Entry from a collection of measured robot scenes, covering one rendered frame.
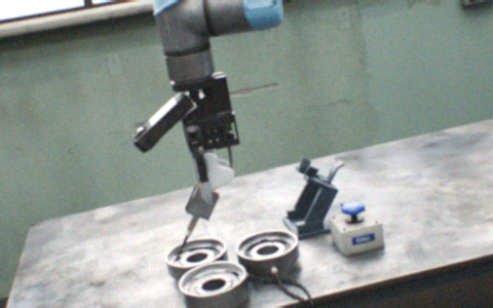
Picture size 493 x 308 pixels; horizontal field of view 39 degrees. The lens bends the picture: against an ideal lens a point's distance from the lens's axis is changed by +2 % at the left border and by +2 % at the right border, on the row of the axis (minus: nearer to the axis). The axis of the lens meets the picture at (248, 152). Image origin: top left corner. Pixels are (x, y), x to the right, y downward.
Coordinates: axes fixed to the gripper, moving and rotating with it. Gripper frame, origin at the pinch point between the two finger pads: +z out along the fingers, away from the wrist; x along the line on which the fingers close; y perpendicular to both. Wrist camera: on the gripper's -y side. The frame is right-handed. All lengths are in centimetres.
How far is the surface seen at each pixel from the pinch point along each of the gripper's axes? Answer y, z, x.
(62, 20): -25, -21, 148
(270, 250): 9.0, 11.2, -2.8
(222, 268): 0.1, 10.1, -7.2
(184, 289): -6.7, 10.3, -10.8
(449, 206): 43.8, 13.3, 1.2
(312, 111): 62, 33, 156
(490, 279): 57, 38, 14
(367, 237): 24.7, 10.6, -8.1
